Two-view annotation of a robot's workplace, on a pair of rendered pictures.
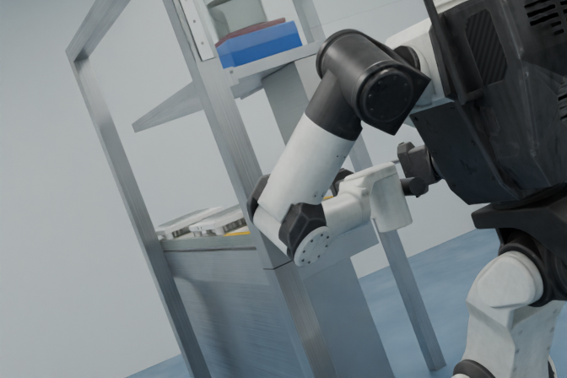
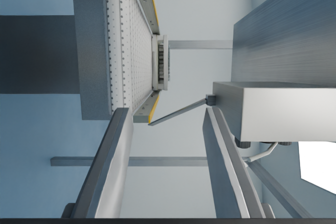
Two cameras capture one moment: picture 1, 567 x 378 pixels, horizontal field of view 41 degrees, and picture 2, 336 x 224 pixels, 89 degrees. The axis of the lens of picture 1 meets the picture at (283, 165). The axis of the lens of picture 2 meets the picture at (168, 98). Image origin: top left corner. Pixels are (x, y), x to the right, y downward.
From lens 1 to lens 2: 1.62 m
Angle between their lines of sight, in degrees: 17
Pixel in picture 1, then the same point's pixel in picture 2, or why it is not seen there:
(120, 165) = (204, 43)
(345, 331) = (21, 59)
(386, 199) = not seen: outside the picture
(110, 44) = not seen: hidden behind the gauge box
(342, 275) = (76, 78)
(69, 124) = (201, 80)
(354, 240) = (96, 89)
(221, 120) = not seen: outside the picture
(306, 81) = (320, 95)
